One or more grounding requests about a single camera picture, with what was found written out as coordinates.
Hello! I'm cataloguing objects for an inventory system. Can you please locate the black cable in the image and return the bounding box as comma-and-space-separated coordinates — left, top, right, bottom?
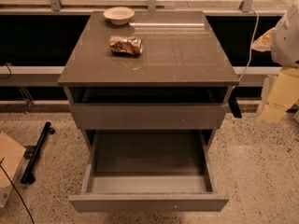
0, 156, 36, 224

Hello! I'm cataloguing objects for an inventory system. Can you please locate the closed grey top drawer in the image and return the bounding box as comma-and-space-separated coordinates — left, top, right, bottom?
70, 104, 228, 130

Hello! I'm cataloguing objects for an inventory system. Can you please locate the white cable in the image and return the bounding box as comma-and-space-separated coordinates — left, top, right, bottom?
237, 8, 261, 82

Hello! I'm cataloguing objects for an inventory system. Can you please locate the open grey middle drawer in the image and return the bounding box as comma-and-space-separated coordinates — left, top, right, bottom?
69, 131, 229, 212

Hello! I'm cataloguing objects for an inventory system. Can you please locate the wooden box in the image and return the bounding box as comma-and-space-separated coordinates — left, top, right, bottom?
0, 131, 25, 208

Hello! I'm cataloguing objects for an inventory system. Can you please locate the grey drawer cabinet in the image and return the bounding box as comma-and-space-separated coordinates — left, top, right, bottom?
58, 11, 238, 145

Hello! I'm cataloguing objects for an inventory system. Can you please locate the black metal bar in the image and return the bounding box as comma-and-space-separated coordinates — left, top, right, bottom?
21, 121, 55, 184

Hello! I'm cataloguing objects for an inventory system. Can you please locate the crushed orange can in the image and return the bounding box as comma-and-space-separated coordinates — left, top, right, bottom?
108, 35, 143, 56

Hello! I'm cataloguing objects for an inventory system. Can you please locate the white bowl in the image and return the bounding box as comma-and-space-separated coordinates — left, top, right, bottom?
104, 7, 135, 25

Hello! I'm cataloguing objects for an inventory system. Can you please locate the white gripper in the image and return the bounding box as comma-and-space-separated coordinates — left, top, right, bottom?
251, 1, 299, 124

